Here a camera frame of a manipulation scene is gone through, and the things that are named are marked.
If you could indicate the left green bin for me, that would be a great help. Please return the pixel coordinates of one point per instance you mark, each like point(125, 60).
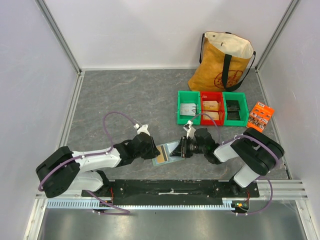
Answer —
point(189, 97)

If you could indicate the aluminium frame rail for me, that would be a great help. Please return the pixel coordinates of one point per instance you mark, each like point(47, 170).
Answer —
point(283, 189)

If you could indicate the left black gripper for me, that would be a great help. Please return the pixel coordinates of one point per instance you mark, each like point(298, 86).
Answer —
point(154, 152)

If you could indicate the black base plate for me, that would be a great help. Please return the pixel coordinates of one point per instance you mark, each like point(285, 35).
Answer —
point(125, 188)

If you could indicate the silver cards in bin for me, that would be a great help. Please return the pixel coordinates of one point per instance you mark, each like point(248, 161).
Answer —
point(188, 109)

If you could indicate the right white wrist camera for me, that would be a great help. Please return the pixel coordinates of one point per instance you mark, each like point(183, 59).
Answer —
point(190, 130)

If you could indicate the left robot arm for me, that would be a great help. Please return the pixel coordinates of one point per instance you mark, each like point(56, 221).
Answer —
point(66, 170)

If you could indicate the red bin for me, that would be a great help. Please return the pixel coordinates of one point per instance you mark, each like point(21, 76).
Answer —
point(211, 96)

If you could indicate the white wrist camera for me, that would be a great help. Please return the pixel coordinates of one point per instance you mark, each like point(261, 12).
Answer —
point(190, 130)
point(141, 128)

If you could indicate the grey cable duct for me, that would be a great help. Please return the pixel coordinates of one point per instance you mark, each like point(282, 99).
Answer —
point(96, 205)

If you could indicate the yellow tote bag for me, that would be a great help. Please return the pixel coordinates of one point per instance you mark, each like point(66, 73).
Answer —
point(223, 60)

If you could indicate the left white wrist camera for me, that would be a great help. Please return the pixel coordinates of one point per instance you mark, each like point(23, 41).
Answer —
point(141, 128)

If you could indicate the light green card holder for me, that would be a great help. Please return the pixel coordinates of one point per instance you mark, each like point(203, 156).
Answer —
point(170, 146)

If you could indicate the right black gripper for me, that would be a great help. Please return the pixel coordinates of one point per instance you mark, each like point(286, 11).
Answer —
point(185, 146)

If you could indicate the green bin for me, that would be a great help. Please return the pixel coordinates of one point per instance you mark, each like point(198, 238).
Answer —
point(244, 112)
point(189, 97)

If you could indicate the orange packet box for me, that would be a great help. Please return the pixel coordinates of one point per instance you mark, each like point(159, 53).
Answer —
point(259, 117)

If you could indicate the brown cards in bin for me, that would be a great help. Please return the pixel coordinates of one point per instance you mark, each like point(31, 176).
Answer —
point(213, 108)

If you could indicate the black cards in bin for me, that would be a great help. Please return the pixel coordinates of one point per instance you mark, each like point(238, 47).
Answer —
point(233, 110)

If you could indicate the right green bin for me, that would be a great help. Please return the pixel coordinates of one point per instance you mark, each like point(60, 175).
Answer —
point(244, 112)

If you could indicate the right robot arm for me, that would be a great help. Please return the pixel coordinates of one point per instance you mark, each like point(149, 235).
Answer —
point(259, 153)

